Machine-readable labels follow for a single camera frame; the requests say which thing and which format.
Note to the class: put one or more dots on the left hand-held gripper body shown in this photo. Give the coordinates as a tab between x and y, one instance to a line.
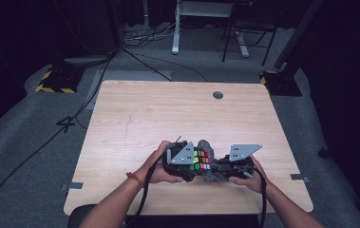
182	155

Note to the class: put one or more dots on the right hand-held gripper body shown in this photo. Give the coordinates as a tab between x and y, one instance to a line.
242	151

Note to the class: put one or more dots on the multicoloured puzzle cube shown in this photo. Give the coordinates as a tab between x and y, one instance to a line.
201	161

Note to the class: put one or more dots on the grey cloth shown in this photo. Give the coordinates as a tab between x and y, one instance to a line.
205	145

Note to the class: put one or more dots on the person's right hand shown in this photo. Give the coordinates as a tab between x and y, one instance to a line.
256	180

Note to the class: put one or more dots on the person's left hand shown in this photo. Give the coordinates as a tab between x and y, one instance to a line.
154	171

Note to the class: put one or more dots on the person's dark clothing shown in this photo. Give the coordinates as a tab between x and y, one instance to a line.
193	222

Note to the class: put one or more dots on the grey round table grommet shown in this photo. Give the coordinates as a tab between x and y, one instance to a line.
217	95

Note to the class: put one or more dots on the grey tape piece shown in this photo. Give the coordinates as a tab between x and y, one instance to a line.
298	177
74	186

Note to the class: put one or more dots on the black yellow striped stand base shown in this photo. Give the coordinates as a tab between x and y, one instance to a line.
282	84
59	80

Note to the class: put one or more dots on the small dark floor object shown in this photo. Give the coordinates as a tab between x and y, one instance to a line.
323	153

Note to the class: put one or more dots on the black chair seat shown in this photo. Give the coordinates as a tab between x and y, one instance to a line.
79	218

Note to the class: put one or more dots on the black metal chair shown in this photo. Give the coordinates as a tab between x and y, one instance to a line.
250	27

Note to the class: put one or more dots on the white desk frame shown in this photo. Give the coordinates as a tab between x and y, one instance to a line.
176	31

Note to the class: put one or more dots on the slanted grey metal post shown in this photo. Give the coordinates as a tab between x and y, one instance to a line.
298	31

